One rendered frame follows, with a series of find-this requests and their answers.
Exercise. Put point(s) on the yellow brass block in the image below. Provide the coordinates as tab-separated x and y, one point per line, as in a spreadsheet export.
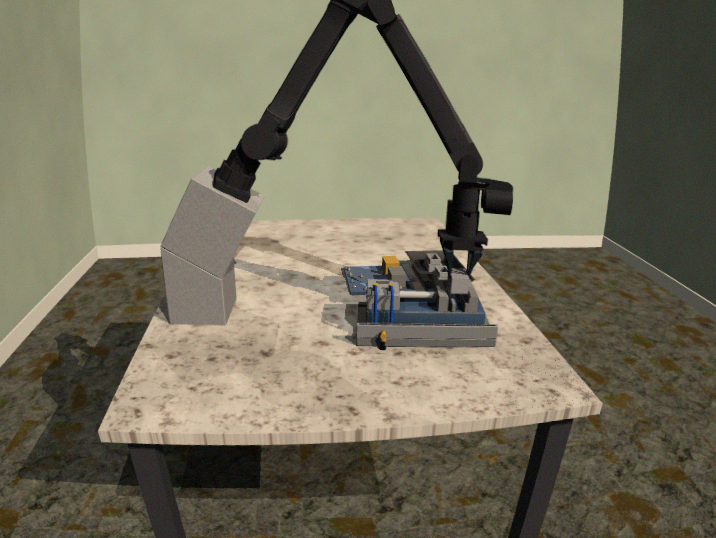
389	261

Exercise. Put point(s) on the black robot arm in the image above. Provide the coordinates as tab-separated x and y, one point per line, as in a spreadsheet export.
267	138

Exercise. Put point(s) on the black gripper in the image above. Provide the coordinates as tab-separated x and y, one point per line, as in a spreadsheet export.
462	236

